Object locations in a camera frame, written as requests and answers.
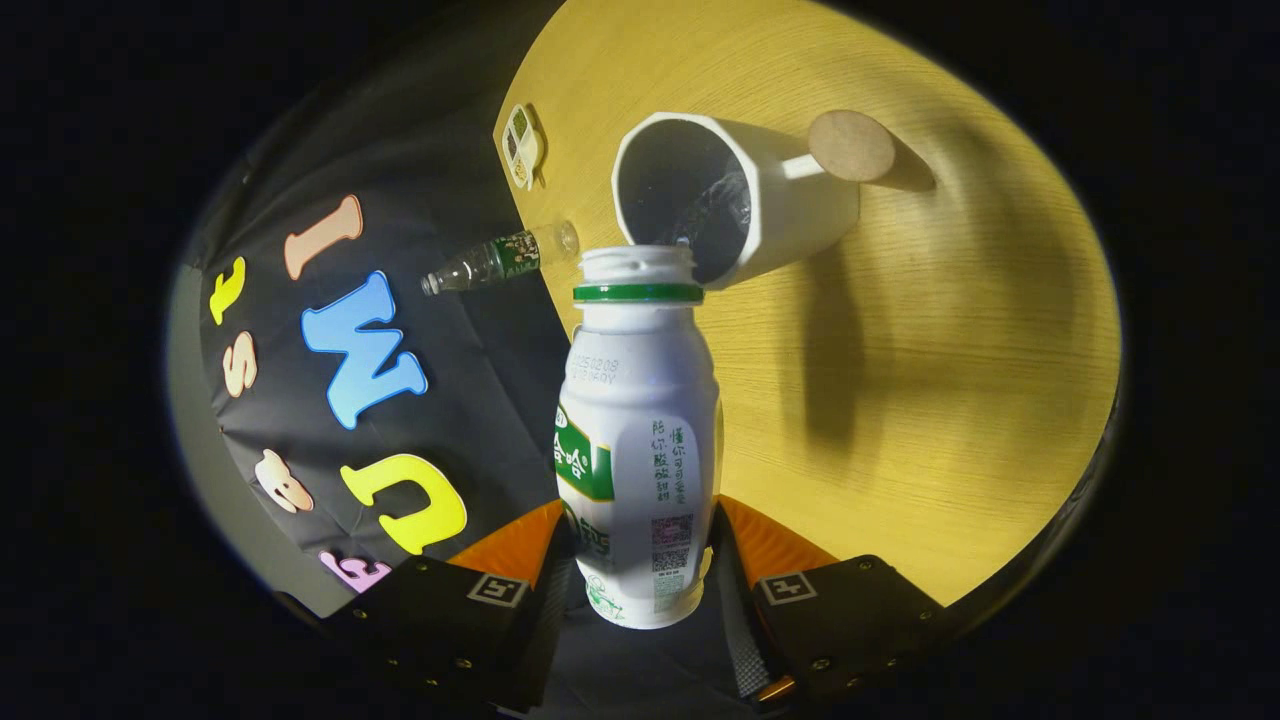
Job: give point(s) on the white cup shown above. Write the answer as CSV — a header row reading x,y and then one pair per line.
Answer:
x,y
790,210

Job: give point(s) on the clear plastic water bottle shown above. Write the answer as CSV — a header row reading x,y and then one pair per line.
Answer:
x,y
510,255

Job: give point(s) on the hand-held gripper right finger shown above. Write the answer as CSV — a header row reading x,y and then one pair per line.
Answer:
x,y
745,630

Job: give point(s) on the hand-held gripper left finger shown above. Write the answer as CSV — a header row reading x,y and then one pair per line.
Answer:
x,y
535,640

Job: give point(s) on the white juice bottle green label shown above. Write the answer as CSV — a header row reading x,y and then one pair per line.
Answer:
x,y
640,400

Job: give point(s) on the black backdrop cloth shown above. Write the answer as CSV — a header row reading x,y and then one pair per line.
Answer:
x,y
470,400

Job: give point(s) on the white divided dish with beans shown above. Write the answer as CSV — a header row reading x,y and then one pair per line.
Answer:
x,y
522,150

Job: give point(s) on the wooden table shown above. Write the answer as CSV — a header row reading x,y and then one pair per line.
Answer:
x,y
900,400

